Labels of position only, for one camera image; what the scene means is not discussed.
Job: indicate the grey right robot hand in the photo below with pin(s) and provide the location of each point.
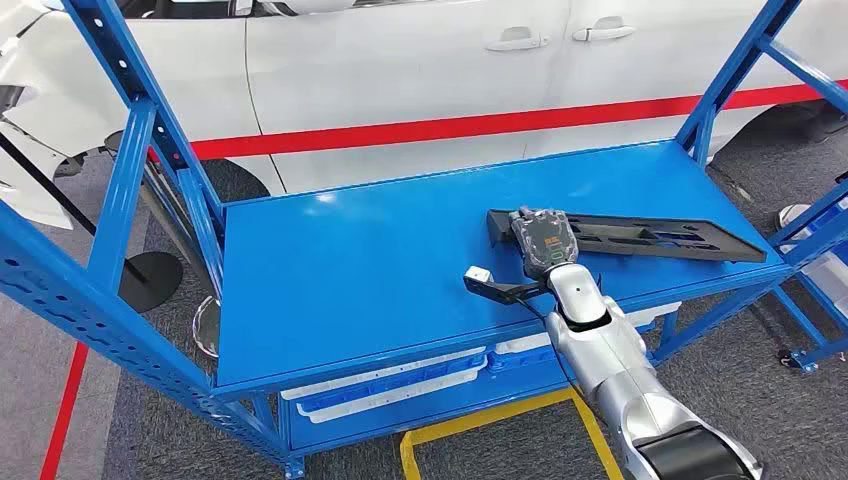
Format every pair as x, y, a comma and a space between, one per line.
546, 242

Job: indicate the long black plastic part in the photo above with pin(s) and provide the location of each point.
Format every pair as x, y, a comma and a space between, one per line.
662, 242

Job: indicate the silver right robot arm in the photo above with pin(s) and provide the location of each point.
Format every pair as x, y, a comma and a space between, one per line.
609, 358

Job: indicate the large blue metal shelf rack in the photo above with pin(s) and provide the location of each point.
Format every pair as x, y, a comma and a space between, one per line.
397, 265

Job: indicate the blue wheeled shelf rack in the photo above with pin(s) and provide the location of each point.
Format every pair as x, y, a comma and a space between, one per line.
811, 228

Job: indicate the white plastic bin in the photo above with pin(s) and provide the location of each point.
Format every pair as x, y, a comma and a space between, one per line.
397, 371
397, 394
523, 343
828, 278

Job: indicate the red barrier belt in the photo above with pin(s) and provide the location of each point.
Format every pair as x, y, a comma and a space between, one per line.
63, 411
464, 124

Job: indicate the white car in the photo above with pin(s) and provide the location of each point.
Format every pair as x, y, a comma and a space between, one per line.
397, 66

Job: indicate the chrome stanchion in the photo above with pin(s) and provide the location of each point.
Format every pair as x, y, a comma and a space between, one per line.
208, 328

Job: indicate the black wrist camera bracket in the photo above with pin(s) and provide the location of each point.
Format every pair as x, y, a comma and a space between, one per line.
503, 290

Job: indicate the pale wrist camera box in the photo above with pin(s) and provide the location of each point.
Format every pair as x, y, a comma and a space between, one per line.
478, 275

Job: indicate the black stanchion post with base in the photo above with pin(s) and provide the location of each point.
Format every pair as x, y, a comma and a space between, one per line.
149, 281

